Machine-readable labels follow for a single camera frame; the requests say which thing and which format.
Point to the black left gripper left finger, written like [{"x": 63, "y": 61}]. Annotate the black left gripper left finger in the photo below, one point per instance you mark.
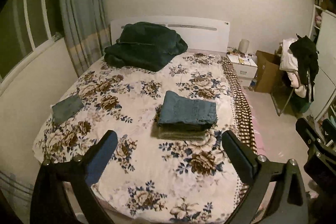
[{"x": 50, "y": 203}]

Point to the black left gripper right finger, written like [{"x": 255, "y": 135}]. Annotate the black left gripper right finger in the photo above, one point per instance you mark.
[{"x": 288, "y": 202}]

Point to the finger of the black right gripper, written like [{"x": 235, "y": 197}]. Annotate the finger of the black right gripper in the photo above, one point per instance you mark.
[
  {"x": 309, "y": 135},
  {"x": 329, "y": 130}
]

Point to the blue denim jeans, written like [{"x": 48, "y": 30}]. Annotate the blue denim jeans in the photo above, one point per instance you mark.
[{"x": 193, "y": 113}]

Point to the chair with clothes pile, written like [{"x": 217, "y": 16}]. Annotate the chair with clothes pile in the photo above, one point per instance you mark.
[{"x": 287, "y": 90}]

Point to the black garment on chair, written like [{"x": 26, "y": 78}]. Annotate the black garment on chair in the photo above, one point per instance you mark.
[{"x": 305, "y": 51}]

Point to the brown cardboard box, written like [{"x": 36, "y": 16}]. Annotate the brown cardboard box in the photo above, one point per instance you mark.
[{"x": 267, "y": 70}]

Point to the small grey folded cloth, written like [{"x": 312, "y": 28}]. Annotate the small grey folded cloth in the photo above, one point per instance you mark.
[{"x": 65, "y": 109}]

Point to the white nightstand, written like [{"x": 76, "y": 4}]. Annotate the white nightstand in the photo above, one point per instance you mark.
[{"x": 245, "y": 68}]

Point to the folded dark jeans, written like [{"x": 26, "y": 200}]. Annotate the folded dark jeans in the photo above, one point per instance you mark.
[{"x": 182, "y": 127}]

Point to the cylindrical beige lamp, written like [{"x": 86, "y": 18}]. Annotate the cylindrical beige lamp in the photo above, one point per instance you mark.
[{"x": 243, "y": 46}]

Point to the folded grey knit garment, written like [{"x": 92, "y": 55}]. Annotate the folded grey knit garment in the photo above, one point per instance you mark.
[{"x": 165, "y": 133}]

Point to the floral bed blanket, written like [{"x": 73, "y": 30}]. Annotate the floral bed blanket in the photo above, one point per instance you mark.
[{"x": 161, "y": 181}]

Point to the white bed headboard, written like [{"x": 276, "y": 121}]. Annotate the white bed headboard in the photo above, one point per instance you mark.
[{"x": 200, "y": 34}]

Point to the dark green fleece blanket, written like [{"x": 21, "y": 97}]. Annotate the dark green fleece blanket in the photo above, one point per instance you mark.
[{"x": 145, "y": 45}]

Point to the grey striped curtain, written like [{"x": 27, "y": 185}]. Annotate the grey striped curtain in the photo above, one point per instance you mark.
[{"x": 86, "y": 31}]

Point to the window frame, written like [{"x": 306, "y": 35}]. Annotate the window frame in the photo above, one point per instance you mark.
[{"x": 28, "y": 28}]

